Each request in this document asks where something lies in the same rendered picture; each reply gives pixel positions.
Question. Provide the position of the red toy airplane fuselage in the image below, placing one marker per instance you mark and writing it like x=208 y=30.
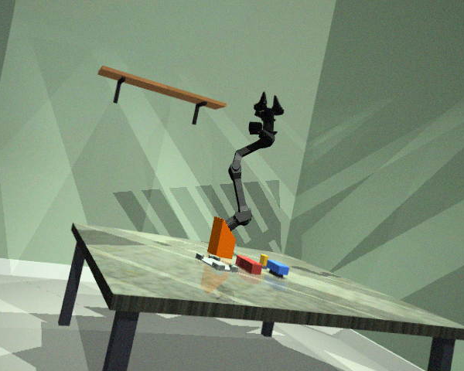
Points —
x=248 y=264

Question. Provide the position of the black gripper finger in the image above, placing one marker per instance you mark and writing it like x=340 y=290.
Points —
x=263 y=99
x=276 y=104

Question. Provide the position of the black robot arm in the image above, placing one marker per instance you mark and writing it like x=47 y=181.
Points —
x=267 y=137

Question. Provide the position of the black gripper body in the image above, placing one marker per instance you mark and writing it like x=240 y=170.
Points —
x=268 y=112

